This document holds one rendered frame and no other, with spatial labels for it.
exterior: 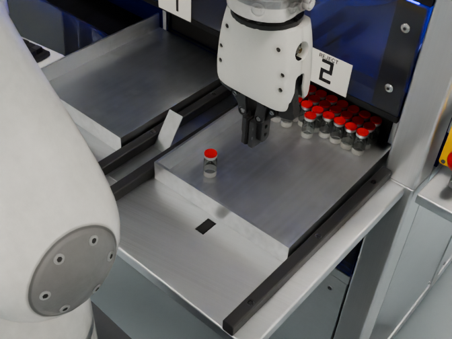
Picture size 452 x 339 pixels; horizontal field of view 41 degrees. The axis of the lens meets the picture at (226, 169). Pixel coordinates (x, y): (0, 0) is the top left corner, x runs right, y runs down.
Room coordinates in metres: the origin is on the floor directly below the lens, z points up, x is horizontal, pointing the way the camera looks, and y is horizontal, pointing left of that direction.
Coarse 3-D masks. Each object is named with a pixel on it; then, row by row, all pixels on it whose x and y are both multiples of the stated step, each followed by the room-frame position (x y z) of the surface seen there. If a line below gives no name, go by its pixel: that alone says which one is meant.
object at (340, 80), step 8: (312, 56) 0.85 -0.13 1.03; (320, 56) 0.84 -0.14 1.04; (328, 56) 0.83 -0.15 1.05; (312, 64) 0.84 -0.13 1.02; (320, 64) 0.83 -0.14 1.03; (336, 64) 0.82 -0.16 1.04; (344, 64) 0.81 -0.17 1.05; (312, 72) 0.84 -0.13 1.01; (336, 72) 0.82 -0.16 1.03; (344, 72) 0.81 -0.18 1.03; (312, 80) 0.84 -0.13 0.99; (320, 80) 0.83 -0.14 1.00; (328, 80) 0.82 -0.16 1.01; (336, 80) 0.81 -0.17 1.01; (344, 80) 0.81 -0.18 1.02; (328, 88) 0.82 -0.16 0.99; (336, 88) 0.81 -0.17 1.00; (344, 88) 0.80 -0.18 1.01; (344, 96) 0.80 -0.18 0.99
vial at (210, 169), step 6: (204, 156) 0.71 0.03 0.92; (204, 162) 0.71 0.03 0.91; (210, 162) 0.71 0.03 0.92; (216, 162) 0.71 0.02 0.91; (204, 168) 0.71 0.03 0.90; (210, 168) 0.71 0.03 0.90; (216, 168) 0.71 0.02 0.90; (204, 174) 0.71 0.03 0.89; (210, 174) 0.71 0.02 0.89; (216, 174) 0.71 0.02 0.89
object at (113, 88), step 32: (128, 32) 1.11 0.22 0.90; (160, 32) 1.16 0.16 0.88; (64, 64) 0.98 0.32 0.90; (96, 64) 1.02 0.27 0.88; (128, 64) 1.02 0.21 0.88; (160, 64) 1.03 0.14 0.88; (192, 64) 1.04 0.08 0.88; (64, 96) 0.90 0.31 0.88; (96, 96) 0.91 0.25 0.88; (128, 96) 0.92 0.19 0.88; (160, 96) 0.92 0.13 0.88; (192, 96) 0.89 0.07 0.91; (96, 128) 0.79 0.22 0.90; (128, 128) 0.82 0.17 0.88
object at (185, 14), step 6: (162, 0) 1.06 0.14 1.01; (168, 0) 1.05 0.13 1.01; (174, 0) 1.04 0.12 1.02; (180, 0) 1.03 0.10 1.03; (186, 0) 1.02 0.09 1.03; (162, 6) 1.06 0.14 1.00; (168, 6) 1.05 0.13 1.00; (174, 6) 1.04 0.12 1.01; (180, 6) 1.03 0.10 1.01; (186, 6) 1.02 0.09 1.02; (174, 12) 1.04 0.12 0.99; (180, 12) 1.03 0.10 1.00; (186, 12) 1.02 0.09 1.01; (186, 18) 1.02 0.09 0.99
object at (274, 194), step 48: (192, 144) 0.77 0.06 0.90; (240, 144) 0.80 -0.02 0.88; (288, 144) 0.81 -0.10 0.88; (336, 144) 0.81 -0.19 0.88; (384, 144) 0.82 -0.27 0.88; (192, 192) 0.65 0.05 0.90; (240, 192) 0.68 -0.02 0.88; (288, 192) 0.69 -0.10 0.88; (336, 192) 0.69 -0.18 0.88; (288, 240) 0.59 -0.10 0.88
